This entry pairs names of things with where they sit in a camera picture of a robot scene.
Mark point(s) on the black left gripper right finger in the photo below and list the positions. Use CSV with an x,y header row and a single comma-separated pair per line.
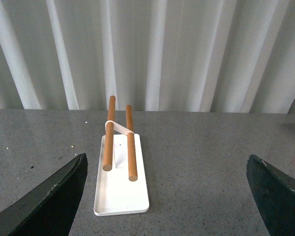
x,y
274,194

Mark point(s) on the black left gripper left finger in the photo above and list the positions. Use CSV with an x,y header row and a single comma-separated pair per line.
x,y
50,208

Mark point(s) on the white towel rack with wooden bars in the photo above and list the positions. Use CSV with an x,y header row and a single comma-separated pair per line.
x,y
121,186

